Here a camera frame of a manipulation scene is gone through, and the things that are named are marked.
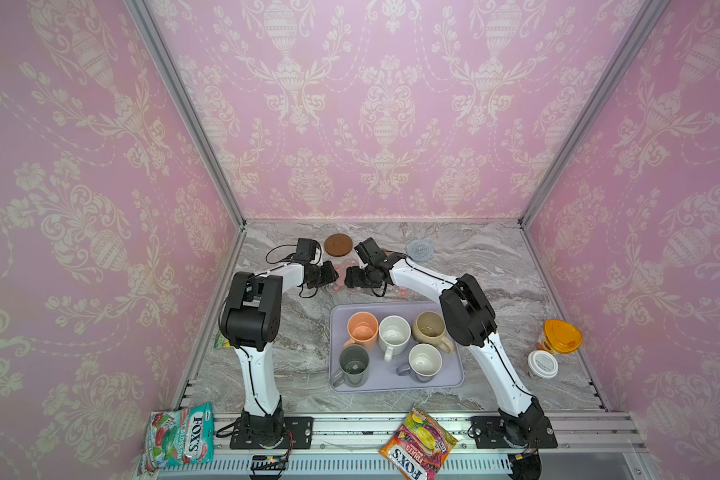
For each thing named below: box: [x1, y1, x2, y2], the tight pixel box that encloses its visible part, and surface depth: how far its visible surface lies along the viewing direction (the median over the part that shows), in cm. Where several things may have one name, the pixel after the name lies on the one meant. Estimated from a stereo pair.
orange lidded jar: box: [536, 319, 583, 354], surface depth 81 cm
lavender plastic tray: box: [328, 302, 465, 392], surface depth 85 cm
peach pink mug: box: [344, 311, 379, 350], surface depth 87 cm
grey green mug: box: [330, 344, 369, 388], surface depth 81 cm
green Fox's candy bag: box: [138, 402, 215, 476], surface depth 74 cm
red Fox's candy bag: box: [379, 403, 459, 480], surface depth 71 cm
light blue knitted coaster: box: [405, 239, 434, 263], surface depth 115 cm
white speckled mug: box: [378, 315, 411, 363], surface depth 85 cm
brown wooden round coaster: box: [324, 233, 353, 257], surface depth 115 cm
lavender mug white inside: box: [396, 343, 443, 383], surface depth 81 cm
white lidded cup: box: [528, 350, 559, 379], surface depth 80 cm
